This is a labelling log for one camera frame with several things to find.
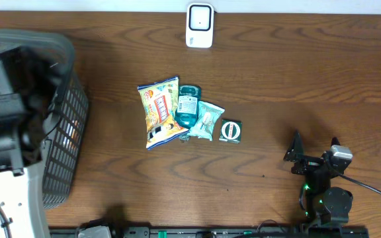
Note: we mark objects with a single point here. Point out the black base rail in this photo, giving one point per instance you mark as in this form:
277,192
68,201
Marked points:
206,232

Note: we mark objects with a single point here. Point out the teal mouthwash bottle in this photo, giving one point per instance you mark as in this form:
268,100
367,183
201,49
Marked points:
187,111

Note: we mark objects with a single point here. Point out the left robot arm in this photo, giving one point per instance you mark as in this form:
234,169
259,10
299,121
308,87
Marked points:
25,92

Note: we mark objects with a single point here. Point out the yellow snack bag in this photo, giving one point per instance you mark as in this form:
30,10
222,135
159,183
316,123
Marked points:
160,102

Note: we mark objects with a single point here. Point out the white barcode scanner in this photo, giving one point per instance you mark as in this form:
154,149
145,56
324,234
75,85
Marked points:
200,25

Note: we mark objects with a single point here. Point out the grey plastic shopping basket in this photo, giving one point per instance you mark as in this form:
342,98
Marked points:
66,112

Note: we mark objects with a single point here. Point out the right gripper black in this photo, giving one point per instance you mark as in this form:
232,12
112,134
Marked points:
308,162

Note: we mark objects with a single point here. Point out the green small box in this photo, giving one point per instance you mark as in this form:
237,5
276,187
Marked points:
230,131

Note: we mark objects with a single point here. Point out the teal wet wipes pack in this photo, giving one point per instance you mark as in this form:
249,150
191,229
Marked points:
208,114

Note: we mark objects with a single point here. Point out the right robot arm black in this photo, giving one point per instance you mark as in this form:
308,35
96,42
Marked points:
326,206

